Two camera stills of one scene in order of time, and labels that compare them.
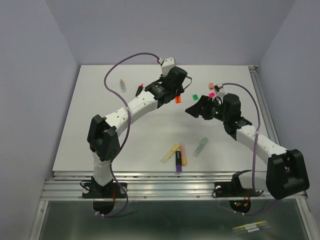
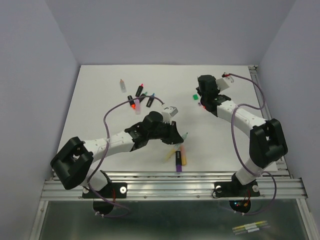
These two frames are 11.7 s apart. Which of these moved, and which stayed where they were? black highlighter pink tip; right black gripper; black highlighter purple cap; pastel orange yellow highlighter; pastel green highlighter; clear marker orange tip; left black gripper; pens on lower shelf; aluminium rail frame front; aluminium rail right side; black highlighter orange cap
Moved: black highlighter orange cap; pastel green highlighter; left black gripper; right black gripper
Stayed: clear marker orange tip; pastel orange yellow highlighter; pens on lower shelf; black highlighter pink tip; aluminium rail frame front; black highlighter purple cap; aluminium rail right side
